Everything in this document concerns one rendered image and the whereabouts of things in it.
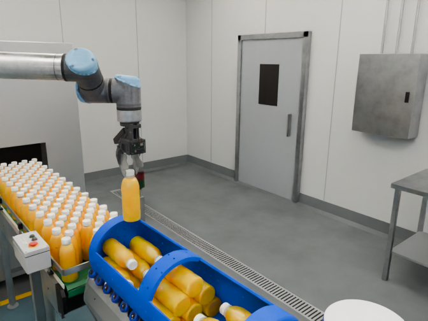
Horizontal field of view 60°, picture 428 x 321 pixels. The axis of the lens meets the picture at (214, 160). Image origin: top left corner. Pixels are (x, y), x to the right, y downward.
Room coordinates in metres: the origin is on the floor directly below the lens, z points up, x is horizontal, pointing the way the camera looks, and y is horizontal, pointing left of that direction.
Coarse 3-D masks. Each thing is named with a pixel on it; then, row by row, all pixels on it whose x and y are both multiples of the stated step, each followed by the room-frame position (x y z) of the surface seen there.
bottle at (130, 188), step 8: (128, 176) 1.36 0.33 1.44; (128, 184) 1.35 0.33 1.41; (136, 184) 1.37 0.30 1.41; (128, 192) 1.34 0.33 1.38; (136, 192) 1.36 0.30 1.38; (128, 200) 1.34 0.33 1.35; (136, 200) 1.36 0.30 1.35; (128, 208) 1.34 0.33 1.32; (136, 208) 1.36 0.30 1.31; (128, 216) 1.34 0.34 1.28; (136, 216) 1.35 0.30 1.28
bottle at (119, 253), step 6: (108, 240) 1.40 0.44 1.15; (114, 240) 1.40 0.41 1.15; (108, 246) 1.36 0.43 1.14; (114, 246) 1.35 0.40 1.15; (120, 246) 1.34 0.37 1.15; (108, 252) 1.35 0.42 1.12; (114, 252) 1.32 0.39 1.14; (120, 252) 1.30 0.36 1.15; (126, 252) 1.30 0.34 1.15; (114, 258) 1.31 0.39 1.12; (120, 258) 1.28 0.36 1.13; (126, 258) 1.28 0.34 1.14; (132, 258) 1.29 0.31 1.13; (120, 264) 1.28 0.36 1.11; (126, 264) 1.27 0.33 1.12
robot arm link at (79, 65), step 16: (80, 48) 1.23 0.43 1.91; (0, 64) 1.20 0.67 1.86; (16, 64) 1.20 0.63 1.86; (32, 64) 1.20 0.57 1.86; (48, 64) 1.21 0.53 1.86; (64, 64) 1.21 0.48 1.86; (80, 64) 1.19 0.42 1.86; (96, 64) 1.23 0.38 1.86; (64, 80) 1.23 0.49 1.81; (80, 80) 1.23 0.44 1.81; (96, 80) 1.26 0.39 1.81
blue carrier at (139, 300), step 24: (120, 216) 1.45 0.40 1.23; (96, 240) 1.35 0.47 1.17; (120, 240) 1.45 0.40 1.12; (168, 240) 1.37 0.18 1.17; (96, 264) 1.30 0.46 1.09; (168, 264) 1.09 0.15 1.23; (192, 264) 1.28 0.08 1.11; (120, 288) 1.15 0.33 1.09; (144, 288) 1.05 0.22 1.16; (216, 288) 1.18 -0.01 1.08; (240, 288) 1.06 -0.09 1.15; (144, 312) 1.03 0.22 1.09; (264, 312) 0.84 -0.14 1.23
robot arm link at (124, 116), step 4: (120, 112) 1.33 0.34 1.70; (124, 112) 1.32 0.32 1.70; (128, 112) 1.32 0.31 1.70; (132, 112) 1.33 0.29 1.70; (136, 112) 1.34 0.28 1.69; (140, 112) 1.36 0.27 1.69; (120, 116) 1.33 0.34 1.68; (124, 116) 1.32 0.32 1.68; (128, 116) 1.32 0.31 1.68; (132, 116) 1.33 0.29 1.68; (136, 116) 1.34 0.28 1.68; (140, 116) 1.35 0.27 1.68; (120, 120) 1.33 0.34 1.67; (124, 120) 1.32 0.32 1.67; (128, 120) 1.32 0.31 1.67; (132, 120) 1.33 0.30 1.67; (136, 120) 1.34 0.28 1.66; (140, 120) 1.35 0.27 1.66
